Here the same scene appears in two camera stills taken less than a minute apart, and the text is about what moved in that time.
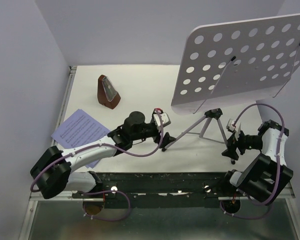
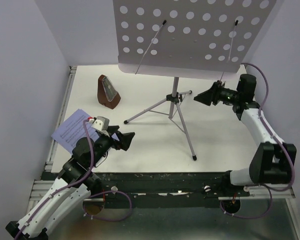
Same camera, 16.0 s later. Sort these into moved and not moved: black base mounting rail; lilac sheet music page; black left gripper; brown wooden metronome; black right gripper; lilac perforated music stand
Moved: black right gripper; lilac perforated music stand; black left gripper
Not moved: black base mounting rail; lilac sheet music page; brown wooden metronome
